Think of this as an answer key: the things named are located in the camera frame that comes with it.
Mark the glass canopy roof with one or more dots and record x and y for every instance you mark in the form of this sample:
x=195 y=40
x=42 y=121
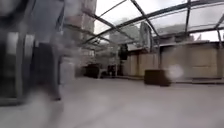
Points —
x=166 y=20

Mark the dark box planter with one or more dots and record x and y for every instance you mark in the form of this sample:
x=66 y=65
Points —
x=92 y=71
x=156 y=77

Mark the building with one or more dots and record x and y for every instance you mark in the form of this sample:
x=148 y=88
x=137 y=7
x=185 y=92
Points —
x=87 y=20

